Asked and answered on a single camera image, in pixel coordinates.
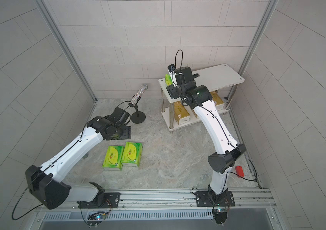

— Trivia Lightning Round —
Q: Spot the glitter microphone on black stand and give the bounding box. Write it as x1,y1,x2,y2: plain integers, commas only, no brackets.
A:
128,83,148,124

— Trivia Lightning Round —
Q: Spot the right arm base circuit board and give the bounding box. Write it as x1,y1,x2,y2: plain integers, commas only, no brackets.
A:
212,209,228,225

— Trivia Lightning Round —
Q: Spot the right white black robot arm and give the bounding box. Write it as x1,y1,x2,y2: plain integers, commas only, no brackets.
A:
166,64,246,206

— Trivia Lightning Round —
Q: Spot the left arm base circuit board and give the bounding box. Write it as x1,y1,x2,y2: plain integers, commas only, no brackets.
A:
87,211,107,228

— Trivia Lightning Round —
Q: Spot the gold tissue pack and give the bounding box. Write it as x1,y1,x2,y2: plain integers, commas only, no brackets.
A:
174,102,190,125
211,92,225,110

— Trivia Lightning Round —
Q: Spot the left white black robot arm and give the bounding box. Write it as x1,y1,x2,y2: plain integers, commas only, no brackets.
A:
25,107,131,209

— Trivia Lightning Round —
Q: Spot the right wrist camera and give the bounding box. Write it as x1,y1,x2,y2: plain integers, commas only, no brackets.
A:
167,64,177,86

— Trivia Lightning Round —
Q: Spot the small red block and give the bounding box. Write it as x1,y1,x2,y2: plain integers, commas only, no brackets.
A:
235,166,245,177

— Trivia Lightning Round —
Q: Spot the green tissue pack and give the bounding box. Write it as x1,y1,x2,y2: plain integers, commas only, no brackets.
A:
165,74,173,86
103,146,124,171
121,142,143,167

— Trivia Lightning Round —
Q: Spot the white two-tier shelf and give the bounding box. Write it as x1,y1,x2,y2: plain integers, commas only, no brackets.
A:
158,64,245,132

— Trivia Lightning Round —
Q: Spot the aluminium mounting rail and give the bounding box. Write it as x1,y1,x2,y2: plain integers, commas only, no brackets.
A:
51,188,277,211

